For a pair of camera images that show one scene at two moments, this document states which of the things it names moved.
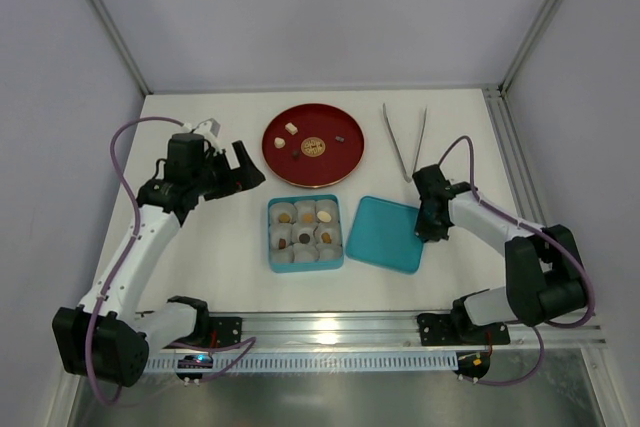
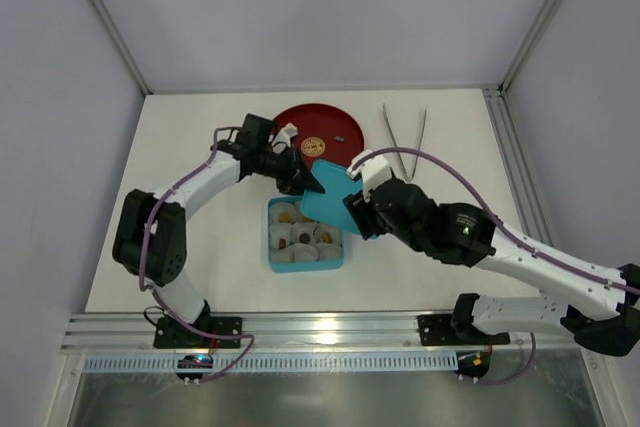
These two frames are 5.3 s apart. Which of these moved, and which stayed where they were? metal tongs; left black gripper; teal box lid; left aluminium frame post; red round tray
Moved: left black gripper; teal box lid
Stayed: red round tray; left aluminium frame post; metal tongs
